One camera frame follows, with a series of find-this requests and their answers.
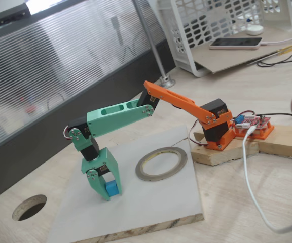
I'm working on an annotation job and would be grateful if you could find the pink charging cable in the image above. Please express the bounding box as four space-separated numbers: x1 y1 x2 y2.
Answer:
261 34 292 46

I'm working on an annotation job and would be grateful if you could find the yellow handled screwdriver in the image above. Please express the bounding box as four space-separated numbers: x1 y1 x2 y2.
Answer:
247 39 292 66

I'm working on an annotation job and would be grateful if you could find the blue cube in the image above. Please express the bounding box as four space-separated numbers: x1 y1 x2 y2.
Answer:
104 180 119 197

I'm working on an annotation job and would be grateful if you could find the white laminated board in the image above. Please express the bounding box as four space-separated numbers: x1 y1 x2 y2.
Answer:
46 125 204 243

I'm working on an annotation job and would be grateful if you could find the white perforated plastic basket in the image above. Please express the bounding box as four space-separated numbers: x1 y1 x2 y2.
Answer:
157 0 292 78

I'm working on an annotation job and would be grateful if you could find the smartphone with pink case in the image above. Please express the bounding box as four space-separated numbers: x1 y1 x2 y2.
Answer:
209 37 263 51

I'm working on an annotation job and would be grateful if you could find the black box device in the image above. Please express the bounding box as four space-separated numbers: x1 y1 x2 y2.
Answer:
0 3 30 28

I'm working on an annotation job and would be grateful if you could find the orange controller board mount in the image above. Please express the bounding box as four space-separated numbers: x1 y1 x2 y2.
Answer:
234 120 275 140

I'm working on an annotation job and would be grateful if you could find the grey metal pole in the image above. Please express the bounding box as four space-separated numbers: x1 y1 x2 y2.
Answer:
133 0 176 88

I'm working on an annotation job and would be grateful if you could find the grey ring of tape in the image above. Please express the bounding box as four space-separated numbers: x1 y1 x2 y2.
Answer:
135 146 188 182

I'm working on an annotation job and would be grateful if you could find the white USB cable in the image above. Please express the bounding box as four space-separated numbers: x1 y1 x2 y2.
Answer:
241 126 292 234

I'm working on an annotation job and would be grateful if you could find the light wooden plank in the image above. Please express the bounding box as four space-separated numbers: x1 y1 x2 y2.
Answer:
259 123 292 160

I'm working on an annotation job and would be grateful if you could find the frosted glass desk partition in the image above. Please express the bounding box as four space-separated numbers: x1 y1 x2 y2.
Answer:
0 0 177 206

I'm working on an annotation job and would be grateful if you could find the red controller circuit board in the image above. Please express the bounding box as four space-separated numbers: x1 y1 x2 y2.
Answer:
233 113 272 131

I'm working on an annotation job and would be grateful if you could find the brown cardboard sheet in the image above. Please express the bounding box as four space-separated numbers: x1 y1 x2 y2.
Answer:
193 30 292 75

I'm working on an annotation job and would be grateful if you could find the wooden base block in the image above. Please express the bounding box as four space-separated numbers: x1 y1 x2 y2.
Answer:
190 130 260 167

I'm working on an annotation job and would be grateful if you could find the white earbuds case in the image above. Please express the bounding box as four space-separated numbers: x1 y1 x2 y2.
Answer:
246 24 264 36

